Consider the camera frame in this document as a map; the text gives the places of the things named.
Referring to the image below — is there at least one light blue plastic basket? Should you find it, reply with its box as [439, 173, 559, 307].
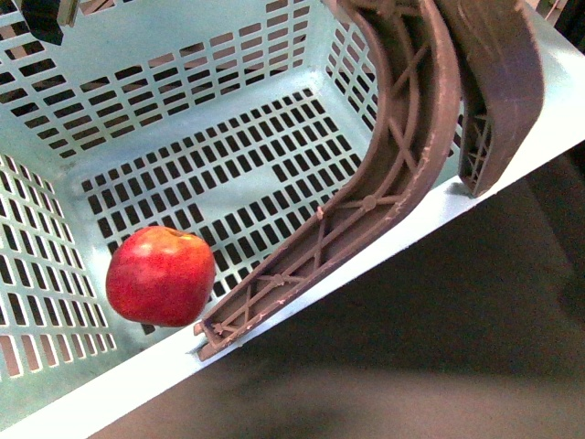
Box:
[1, 1, 584, 438]

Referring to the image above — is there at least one red apple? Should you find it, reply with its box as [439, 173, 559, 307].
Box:
[105, 226, 216, 327]

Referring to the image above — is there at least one brown basket handle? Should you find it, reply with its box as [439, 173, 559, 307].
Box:
[194, 1, 545, 361]

